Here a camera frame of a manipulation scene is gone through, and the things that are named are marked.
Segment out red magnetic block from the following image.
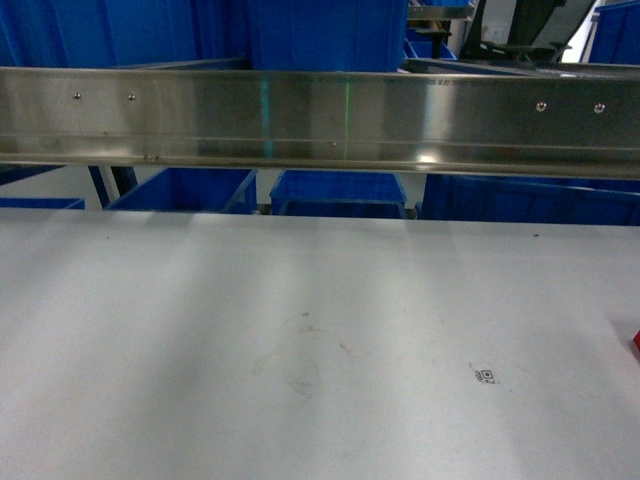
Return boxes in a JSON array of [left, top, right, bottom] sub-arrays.
[[633, 331, 640, 353]]

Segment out large blue bin upper centre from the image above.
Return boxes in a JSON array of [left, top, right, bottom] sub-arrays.
[[246, 1, 408, 72]]

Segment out QR code sticker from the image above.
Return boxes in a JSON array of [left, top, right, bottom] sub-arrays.
[[469, 363, 499, 385]]

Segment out blue bin below rail centre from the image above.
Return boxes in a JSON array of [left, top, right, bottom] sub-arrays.
[[270, 170, 407, 219]]

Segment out blue bin below rail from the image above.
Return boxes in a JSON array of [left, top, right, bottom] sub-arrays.
[[107, 168, 257, 215], [416, 174, 639, 226], [270, 170, 407, 219]]

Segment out blue bin below rail left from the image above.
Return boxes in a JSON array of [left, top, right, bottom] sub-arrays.
[[107, 168, 257, 215]]

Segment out stainless steel shelf rail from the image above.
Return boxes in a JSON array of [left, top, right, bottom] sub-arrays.
[[1, 62, 639, 180]]

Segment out blue bin below rail right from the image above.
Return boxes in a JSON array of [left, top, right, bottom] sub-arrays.
[[416, 174, 639, 226]]

